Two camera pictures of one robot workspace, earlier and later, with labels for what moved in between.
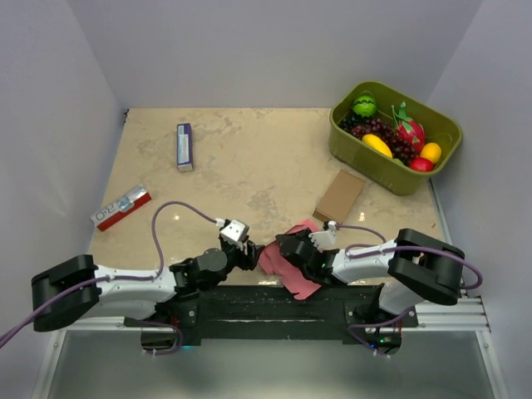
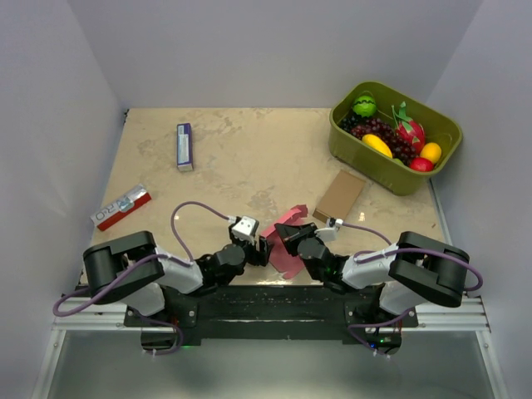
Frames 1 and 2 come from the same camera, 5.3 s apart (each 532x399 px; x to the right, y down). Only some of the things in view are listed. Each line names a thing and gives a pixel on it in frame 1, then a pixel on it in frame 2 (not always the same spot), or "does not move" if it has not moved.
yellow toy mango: [377, 143] does not move
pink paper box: [272, 260] → [280, 255]
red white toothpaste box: [112, 214] does not move
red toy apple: [421, 165] does not move
